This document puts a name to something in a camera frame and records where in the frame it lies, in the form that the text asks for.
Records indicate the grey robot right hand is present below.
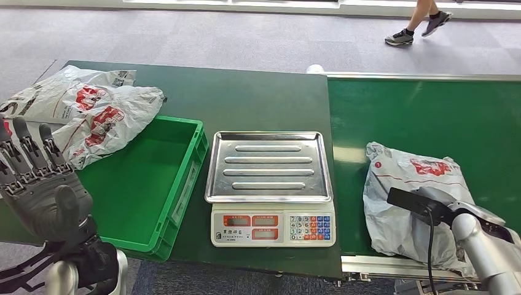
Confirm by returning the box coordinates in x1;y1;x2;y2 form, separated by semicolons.
412;186;506;228

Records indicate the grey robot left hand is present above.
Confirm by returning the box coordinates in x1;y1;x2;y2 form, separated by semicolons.
0;117;98;248

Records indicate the grey mail bag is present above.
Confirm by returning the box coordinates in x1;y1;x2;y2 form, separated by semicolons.
362;141;479;278

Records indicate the green plastic crate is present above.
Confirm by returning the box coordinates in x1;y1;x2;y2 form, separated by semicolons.
77;116;209;262

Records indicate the white mail bag QR print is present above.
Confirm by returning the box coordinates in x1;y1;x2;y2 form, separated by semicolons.
0;65;137;125

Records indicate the crumpled white bag red logo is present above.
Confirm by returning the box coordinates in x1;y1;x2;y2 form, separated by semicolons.
52;84;167;170

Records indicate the person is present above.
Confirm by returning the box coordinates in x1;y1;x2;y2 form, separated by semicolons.
384;0;453;47

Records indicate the steel weighing tray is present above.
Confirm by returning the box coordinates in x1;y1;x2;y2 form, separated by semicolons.
205;131;334;205

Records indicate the white electronic scale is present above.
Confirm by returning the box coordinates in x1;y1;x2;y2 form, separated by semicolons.
205;131;337;248

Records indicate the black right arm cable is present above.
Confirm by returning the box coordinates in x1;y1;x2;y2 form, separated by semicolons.
425;207;439;295

